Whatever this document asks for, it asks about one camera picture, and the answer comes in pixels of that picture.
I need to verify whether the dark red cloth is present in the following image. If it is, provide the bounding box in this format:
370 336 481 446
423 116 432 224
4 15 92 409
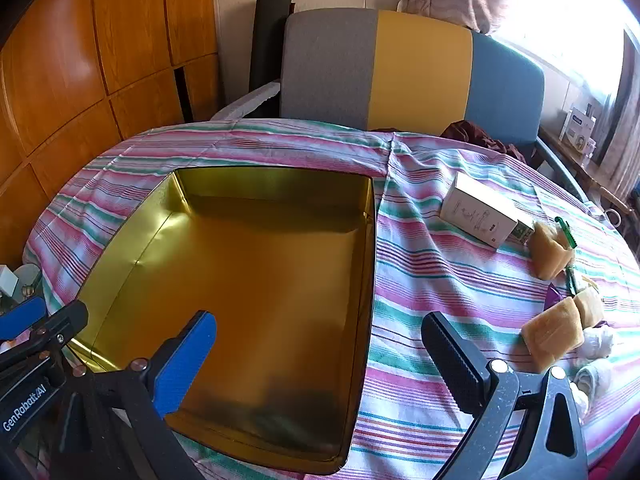
440 120 526 162

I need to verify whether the purple snack packet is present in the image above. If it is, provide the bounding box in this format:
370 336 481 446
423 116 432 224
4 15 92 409
544 283 566 310

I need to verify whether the yellow green snack packet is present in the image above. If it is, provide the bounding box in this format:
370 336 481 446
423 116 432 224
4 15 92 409
554 216 578 297

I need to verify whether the black rolled mat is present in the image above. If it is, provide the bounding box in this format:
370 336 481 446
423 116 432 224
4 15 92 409
248 0 295 91

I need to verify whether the white plastic-wrapped bundle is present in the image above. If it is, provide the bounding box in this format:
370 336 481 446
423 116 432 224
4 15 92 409
574 359 612 403
576 325 616 365

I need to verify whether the striped bedsheet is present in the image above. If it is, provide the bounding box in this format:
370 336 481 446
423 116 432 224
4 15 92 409
23 118 639 479

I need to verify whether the yellow sponge block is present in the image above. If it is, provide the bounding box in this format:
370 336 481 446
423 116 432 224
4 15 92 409
521 297 584 373
574 286 604 328
527 221 575 281

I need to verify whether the wooden wardrobe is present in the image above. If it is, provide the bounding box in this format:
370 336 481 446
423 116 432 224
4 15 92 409
1 0 221 266

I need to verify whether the gold tin box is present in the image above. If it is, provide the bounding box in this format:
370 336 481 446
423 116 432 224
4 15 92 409
73 166 375 474

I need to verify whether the tricolour armchair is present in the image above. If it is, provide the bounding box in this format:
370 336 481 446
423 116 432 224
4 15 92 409
214 8 588 202

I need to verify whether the wooden side table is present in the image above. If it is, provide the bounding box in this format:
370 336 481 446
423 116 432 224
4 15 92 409
538 126 639 228

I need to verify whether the white carton box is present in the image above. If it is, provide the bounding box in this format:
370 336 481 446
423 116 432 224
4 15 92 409
439 172 534 249

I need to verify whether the white box on table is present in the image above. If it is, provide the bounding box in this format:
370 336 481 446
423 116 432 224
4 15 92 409
559 107 597 154

